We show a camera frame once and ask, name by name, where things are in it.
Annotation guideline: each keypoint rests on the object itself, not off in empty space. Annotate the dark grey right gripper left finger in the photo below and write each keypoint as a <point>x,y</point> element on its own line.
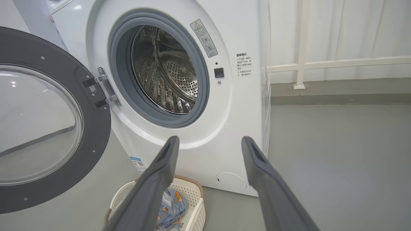
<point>151,192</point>

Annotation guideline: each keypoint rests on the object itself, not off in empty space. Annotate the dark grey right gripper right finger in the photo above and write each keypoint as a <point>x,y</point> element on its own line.
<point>273,192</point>

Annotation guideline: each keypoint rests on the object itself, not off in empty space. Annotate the blue orange patterned clothes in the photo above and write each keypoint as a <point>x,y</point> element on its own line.
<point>171,208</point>

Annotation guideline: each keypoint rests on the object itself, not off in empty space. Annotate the round dark washing machine door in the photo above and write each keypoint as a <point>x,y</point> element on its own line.
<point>93,128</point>

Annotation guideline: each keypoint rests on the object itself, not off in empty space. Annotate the cream laundry basket brown rim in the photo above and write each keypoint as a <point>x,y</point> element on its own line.
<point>194,199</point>

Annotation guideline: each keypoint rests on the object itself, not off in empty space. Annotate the white front-load washing machine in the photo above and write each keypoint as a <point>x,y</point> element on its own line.
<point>224,128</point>

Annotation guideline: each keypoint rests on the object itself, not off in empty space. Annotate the black door latch socket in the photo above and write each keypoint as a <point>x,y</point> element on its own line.
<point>219,72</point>

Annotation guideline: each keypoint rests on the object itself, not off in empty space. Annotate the blue energy label sticker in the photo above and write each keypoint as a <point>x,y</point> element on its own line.
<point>137,164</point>

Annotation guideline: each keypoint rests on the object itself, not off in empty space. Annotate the round white filter cover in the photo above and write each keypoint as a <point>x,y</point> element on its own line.
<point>231,181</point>

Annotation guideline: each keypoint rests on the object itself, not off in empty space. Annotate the white metal railing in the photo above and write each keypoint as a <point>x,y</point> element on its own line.
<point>301,41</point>

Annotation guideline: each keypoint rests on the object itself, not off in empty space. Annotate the grey warning sticker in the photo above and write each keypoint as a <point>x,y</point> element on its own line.
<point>204,38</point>

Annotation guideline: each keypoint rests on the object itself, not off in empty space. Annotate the white detergent drawer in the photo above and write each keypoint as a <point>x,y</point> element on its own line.
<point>57,4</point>

